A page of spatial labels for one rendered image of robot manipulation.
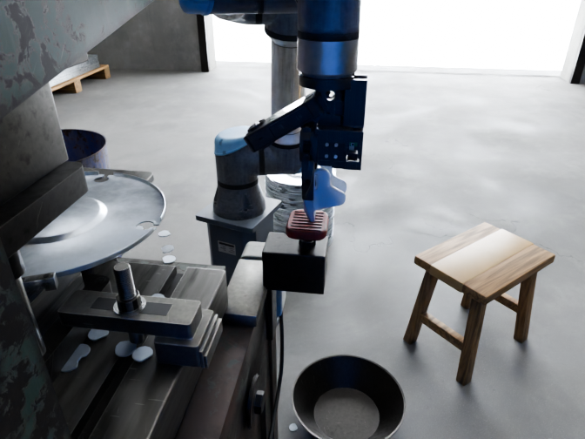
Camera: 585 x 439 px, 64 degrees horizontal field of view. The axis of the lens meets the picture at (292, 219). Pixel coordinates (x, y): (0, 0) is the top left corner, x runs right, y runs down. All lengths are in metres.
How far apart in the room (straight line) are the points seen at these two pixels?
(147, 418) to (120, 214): 0.29
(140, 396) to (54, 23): 0.35
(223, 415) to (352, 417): 0.82
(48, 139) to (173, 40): 4.87
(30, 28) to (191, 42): 5.01
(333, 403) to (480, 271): 0.55
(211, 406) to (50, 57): 0.42
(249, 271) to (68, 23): 0.50
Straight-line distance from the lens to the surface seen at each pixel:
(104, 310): 0.56
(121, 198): 0.73
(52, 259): 0.62
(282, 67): 1.12
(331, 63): 0.58
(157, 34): 5.46
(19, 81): 0.33
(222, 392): 0.63
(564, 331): 1.84
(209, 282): 0.65
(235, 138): 1.24
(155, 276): 0.68
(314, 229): 0.67
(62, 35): 0.37
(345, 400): 1.42
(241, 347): 0.67
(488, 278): 1.38
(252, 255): 0.84
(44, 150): 0.55
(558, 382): 1.65
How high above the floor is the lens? 1.09
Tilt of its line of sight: 29 degrees down
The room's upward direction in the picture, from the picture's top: straight up
